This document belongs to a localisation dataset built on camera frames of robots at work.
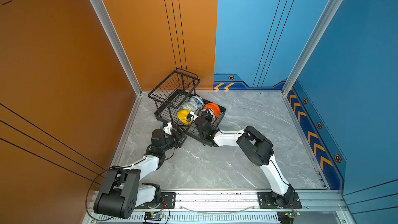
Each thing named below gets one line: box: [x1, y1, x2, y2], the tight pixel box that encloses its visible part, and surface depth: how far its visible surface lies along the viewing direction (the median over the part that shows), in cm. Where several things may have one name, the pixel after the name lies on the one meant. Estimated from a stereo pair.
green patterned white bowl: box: [182, 101, 199, 113], surface depth 107 cm
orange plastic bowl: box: [204, 102, 221, 118], surface depth 101 cm
